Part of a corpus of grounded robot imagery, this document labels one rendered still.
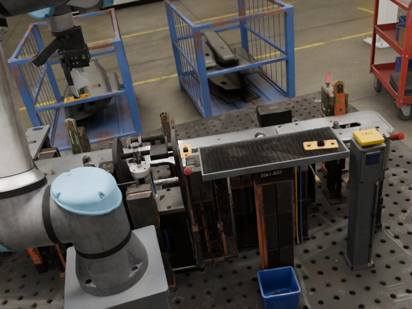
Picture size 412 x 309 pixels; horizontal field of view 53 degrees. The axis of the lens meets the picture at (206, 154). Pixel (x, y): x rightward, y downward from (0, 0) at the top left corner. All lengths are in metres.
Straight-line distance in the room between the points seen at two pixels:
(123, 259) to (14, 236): 0.20
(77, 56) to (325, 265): 1.00
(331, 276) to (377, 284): 0.13
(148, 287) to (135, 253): 0.07
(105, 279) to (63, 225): 0.14
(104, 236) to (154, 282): 0.15
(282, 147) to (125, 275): 0.52
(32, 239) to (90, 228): 0.11
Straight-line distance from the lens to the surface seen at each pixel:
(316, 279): 1.38
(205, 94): 3.35
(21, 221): 0.83
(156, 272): 0.90
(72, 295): 0.92
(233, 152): 1.10
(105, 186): 0.78
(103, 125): 3.74
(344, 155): 1.08
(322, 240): 1.50
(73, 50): 1.33
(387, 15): 5.34
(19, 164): 0.83
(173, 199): 1.30
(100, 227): 0.80
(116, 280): 0.87
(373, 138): 1.15
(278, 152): 1.09
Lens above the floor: 1.74
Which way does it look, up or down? 32 degrees down
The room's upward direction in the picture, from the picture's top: 9 degrees counter-clockwise
